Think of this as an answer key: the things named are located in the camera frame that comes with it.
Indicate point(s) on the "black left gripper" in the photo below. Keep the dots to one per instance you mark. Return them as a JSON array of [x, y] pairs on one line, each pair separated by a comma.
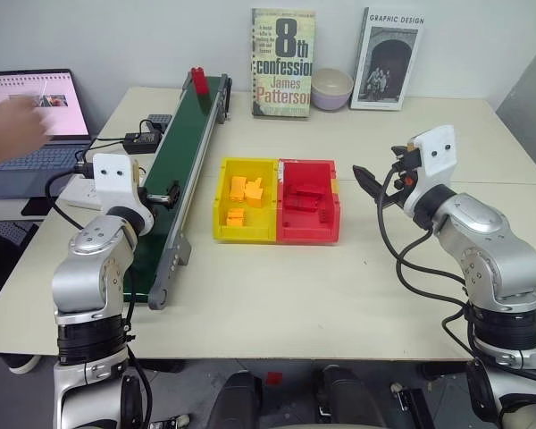
[[144, 185]]

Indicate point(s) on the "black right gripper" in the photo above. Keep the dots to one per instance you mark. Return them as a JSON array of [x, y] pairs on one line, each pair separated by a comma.
[[404, 179]]

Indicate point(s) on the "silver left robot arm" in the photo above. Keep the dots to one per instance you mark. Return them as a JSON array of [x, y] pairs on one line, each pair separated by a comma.
[[94, 263]]

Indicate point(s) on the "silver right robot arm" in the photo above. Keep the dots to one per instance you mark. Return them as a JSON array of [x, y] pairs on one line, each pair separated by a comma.
[[487, 232]]

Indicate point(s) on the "person's bare hand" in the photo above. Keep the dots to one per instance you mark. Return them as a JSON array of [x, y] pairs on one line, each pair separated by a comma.
[[13, 129]]

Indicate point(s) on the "black power adapter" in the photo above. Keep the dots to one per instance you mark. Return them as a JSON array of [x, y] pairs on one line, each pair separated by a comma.
[[140, 142]]

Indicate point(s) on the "yellow plastic bin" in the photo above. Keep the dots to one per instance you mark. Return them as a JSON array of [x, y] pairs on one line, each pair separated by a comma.
[[221, 223]]

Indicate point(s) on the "yellow toy brick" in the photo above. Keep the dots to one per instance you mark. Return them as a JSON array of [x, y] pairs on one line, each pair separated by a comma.
[[235, 217], [254, 192], [237, 187]]

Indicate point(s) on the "dark grey controller box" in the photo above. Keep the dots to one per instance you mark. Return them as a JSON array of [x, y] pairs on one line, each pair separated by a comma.
[[160, 122]]

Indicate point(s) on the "red toy brick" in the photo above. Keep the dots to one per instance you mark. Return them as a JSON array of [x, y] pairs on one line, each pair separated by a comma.
[[304, 196], [200, 81]]

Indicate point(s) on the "white power strip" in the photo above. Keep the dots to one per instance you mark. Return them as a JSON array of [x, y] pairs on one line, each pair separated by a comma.
[[82, 194]]

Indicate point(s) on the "red plastic bin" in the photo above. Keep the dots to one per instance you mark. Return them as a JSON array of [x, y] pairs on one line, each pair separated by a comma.
[[295, 230]]

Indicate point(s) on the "beige and lilac bowl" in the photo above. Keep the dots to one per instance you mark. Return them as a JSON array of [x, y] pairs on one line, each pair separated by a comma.
[[332, 91]]

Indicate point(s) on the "Graphic Design white book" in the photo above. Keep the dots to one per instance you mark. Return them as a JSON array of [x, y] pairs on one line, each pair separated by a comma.
[[386, 62]]

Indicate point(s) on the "grey laptop computer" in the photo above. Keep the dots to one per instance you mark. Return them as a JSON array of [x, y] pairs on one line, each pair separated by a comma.
[[36, 165]]

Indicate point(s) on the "dark rounded shape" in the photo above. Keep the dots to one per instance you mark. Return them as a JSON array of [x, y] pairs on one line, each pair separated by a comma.
[[234, 402], [348, 397]]

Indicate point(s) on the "black and white shoe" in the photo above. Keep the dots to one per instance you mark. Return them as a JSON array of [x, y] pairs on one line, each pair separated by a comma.
[[22, 363]]

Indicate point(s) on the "green conveyor belt grey frame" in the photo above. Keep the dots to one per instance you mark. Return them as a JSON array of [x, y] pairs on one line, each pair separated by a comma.
[[187, 143]]

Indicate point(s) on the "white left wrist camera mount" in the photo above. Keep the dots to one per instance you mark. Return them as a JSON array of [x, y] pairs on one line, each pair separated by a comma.
[[114, 179]]

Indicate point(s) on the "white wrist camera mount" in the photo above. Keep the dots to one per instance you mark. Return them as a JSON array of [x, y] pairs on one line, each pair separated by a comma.
[[438, 156], [114, 179]]

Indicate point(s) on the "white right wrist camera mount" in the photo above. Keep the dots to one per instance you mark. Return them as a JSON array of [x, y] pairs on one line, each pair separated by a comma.
[[438, 156]]

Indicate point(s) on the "black metal floor rail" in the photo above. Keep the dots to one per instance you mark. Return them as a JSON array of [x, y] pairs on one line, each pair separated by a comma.
[[413, 406]]

